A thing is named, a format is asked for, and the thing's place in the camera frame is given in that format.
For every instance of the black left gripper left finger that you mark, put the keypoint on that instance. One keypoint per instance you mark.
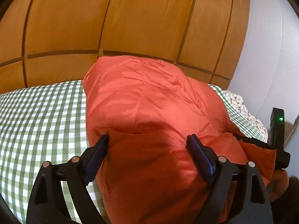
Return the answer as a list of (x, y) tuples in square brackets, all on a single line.
[(47, 203)]

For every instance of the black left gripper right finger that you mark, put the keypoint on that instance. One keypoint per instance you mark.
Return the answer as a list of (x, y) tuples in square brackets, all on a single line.
[(237, 193)]

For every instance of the red puffer jacket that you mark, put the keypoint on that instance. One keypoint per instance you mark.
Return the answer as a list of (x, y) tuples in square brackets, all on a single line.
[(148, 108)]

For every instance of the person's right hand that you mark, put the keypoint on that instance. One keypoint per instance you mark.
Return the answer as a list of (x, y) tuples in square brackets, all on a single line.
[(278, 184)]

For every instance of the floral mattress edge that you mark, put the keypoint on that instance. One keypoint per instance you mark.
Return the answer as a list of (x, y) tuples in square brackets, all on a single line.
[(238, 103)]

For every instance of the green white checkered bedsheet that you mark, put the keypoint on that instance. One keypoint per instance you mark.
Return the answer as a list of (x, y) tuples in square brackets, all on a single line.
[(38, 124)]

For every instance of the wooden panelled wardrobe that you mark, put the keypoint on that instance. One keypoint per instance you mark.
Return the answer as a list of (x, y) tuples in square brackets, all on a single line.
[(51, 41)]

